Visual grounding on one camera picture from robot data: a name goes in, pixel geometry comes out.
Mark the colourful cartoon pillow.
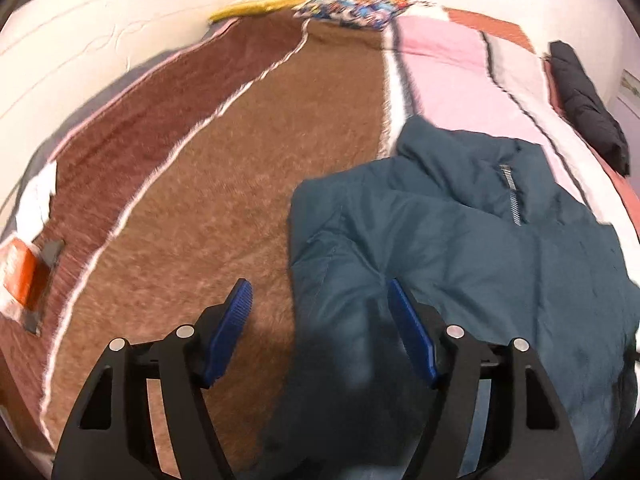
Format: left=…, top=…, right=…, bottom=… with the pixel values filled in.
left=295, top=0, right=412, bottom=30

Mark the white crumpled tissue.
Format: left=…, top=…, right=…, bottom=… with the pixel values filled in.
left=15, top=162, right=58, bottom=243

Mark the black smartphone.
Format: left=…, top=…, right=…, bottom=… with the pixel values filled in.
left=23, top=238, right=65, bottom=336

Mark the white bed headboard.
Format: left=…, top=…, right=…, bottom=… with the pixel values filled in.
left=0, top=0, right=237, bottom=221

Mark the yellow pillow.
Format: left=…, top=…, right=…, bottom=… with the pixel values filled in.
left=208, top=0, right=306, bottom=24

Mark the orange white plastic bag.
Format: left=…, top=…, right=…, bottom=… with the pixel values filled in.
left=1, top=236, right=38, bottom=322

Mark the white ornate wardrobe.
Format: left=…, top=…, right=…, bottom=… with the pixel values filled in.
left=606, top=49, right=640, bottom=176

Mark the striped brown pink bed blanket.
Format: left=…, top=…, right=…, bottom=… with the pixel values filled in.
left=1, top=6, right=639, bottom=479

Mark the teal quilted puffer jacket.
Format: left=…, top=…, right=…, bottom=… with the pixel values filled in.
left=250, top=116, right=639, bottom=479

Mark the folded black puffer jacket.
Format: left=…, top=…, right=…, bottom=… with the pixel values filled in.
left=548, top=40, right=630, bottom=177

